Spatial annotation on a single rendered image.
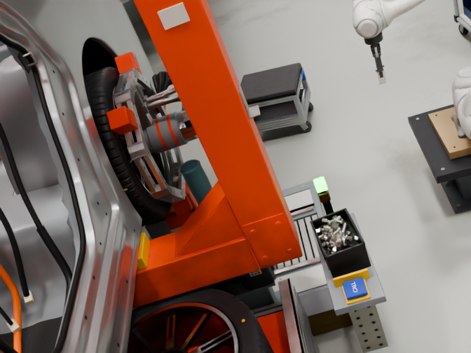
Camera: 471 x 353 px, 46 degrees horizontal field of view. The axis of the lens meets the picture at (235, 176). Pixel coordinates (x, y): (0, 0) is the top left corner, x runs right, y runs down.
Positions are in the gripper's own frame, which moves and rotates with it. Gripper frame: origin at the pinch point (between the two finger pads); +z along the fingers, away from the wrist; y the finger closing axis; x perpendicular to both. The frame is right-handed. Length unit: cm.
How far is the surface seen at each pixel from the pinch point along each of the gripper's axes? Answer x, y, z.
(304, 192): 50, 10, 61
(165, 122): 85, -34, -21
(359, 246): 18, -85, 15
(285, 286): 48, -81, 32
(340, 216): 24, -66, 17
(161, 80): 85, -20, -33
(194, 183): 80, -46, 3
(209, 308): 72, -97, 22
